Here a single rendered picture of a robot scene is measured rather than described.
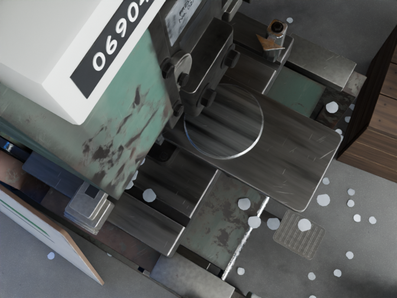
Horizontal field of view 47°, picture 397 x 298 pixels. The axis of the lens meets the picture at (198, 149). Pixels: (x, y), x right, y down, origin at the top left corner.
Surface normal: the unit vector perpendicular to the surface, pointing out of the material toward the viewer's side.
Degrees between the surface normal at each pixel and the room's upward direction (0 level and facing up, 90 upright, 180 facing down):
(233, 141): 0
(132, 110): 90
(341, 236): 0
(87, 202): 0
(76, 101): 90
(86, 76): 90
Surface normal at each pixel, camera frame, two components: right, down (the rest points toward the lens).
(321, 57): -0.05, -0.27
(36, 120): 0.86, 0.48
